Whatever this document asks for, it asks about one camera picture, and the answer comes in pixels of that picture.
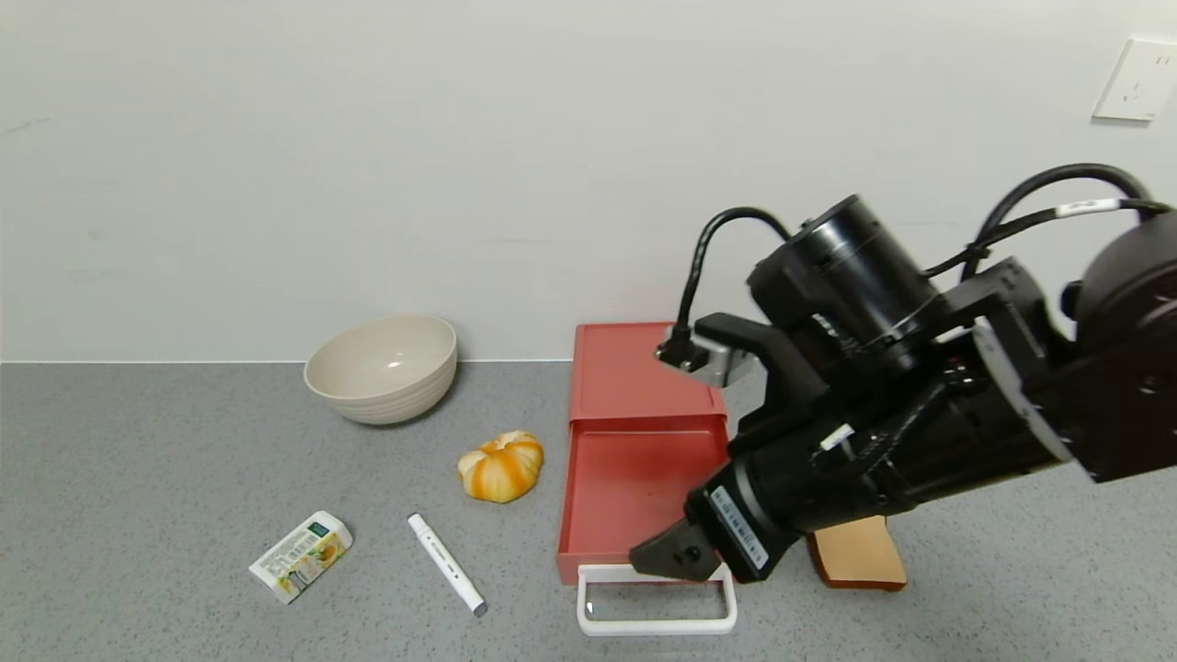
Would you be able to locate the white wall socket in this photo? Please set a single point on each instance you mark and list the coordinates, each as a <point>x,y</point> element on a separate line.
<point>1138,81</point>

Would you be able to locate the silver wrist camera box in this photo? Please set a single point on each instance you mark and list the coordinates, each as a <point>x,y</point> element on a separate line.
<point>713,359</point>

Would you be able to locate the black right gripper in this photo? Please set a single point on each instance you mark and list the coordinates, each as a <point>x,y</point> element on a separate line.
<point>740,527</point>

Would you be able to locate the white marker pen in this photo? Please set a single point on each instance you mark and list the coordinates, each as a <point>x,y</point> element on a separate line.
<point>446,563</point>

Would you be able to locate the small white printed carton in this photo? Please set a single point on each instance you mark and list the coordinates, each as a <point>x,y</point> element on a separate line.
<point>300,555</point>

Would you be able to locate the brown toast slice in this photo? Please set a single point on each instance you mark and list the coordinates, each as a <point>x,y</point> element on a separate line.
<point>860,556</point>

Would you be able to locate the beige ceramic bowl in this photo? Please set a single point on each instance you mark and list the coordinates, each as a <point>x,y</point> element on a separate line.
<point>380,366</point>

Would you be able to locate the orange white toy pumpkin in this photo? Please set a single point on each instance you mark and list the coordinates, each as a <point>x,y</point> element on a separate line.
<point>501,467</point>

